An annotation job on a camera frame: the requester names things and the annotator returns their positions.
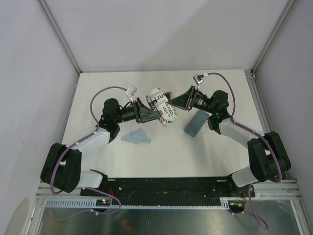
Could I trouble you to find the crumpled blue cleaning cloth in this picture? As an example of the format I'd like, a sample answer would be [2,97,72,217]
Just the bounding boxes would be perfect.
[121,128,151,144]

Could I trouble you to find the white cable duct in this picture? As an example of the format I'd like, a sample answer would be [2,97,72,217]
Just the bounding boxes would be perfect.
[44,198,232,210]

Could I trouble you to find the aluminium corner post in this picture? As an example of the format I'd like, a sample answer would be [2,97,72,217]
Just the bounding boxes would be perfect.
[36,0,82,75]
[250,0,299,75]

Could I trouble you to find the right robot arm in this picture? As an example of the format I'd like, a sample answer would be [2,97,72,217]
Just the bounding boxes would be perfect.
[169,86,291,196]

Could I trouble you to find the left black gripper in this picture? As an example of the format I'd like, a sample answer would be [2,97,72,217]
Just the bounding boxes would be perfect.
[114,98,160,124]

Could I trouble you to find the right aluminium corner post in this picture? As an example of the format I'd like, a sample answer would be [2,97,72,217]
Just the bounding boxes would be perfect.
[250,0,299,75]

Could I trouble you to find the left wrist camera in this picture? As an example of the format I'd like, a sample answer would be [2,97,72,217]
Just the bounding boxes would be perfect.
[126,86,137,100]

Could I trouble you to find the blue glasses case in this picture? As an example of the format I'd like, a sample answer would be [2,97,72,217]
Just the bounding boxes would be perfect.
[184,110,209,138]

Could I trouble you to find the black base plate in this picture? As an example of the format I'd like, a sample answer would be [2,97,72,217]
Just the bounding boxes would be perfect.
[80,176,256,206]

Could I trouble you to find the newspaper print pouch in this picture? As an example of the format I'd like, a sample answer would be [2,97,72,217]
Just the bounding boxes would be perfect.
[146,88,178,126]

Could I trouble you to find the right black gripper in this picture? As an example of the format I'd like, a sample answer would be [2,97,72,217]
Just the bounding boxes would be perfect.
[168,86,216,114]

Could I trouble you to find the brown sunglasses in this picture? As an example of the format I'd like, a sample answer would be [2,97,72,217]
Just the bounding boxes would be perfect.
[164,92,172,100]

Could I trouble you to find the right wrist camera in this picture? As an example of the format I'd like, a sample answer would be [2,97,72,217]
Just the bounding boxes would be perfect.
[193,73,208,90]

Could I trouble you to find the aluminium frame rail front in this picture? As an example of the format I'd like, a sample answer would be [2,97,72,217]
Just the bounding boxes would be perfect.
[36,178,300,199]

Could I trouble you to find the left aluminium corner post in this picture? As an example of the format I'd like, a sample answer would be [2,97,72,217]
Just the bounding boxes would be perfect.
[36,0,82,75]

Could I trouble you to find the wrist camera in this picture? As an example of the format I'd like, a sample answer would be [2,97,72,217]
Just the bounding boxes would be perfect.
[193,73,208,90]
[126,86,137,100]

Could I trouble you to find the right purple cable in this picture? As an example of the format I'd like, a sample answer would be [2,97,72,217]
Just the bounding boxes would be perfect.
[205,72,283,231]

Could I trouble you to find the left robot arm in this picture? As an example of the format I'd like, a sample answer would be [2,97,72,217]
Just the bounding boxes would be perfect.
[40,98,160,196]

